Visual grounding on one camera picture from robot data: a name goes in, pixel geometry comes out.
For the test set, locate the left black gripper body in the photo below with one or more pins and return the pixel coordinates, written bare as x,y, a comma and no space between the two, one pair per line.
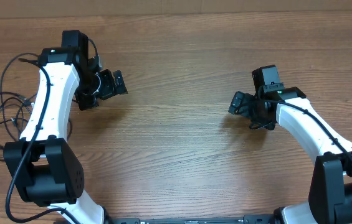
94,86

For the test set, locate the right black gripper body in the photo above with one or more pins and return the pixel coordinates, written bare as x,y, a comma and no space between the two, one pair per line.
253,111

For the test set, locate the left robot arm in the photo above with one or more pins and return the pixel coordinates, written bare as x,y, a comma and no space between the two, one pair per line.
44,169

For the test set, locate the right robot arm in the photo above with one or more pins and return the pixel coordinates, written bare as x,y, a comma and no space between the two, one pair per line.
330,195

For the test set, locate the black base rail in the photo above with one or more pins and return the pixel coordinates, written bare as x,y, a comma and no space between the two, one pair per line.
246,219

